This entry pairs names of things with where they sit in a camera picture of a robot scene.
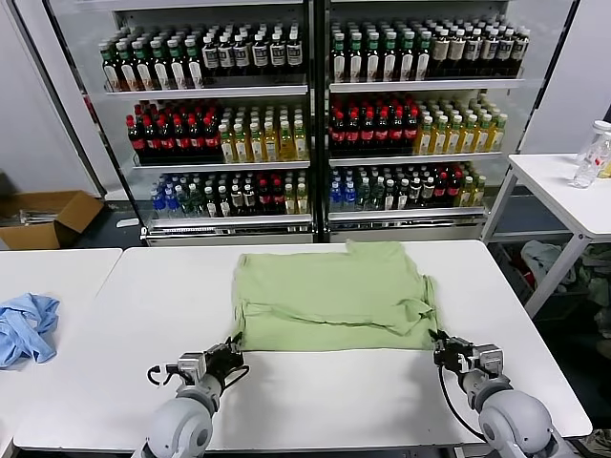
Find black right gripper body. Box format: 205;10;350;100
433;336;474;378

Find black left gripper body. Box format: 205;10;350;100
205;341;249;383

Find light green printed t-shirt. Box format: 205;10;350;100
230;239;443;355

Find glass door drinks cabinet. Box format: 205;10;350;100
13;0;320;247
318;0;581;243

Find white cabinet shelf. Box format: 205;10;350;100
147;213;314;228
104;84;310;97
328;151;507;169
132;159;311;172
327;205;489;223
328;78;526;94

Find grey white cloth pile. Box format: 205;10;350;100
519;240;579;287

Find pale green cloth pile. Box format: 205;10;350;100
579;247;611;306

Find white side table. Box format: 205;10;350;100
479;153;611;320

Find light blue crumpled garment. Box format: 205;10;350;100
0;291;62;369

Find clear bottle white cap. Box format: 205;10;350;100
572;120;611;188

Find brown cardboard box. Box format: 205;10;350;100
0;190;105;251

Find clear bottle yellow liquid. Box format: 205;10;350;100
596;133;611;180

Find grey metal rods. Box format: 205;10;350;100
0;208;64;228

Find beige label drink bottle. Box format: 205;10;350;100
432;30;451;77
449;29;467;77

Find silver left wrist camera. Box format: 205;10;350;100
177;351;209;384

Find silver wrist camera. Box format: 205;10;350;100
177;351;209;384
472;343;505;379

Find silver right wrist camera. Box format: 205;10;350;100
472;343;505;379

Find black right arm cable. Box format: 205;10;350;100
437;362;486;438

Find black left camera cable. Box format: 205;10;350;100
146;364;181;385

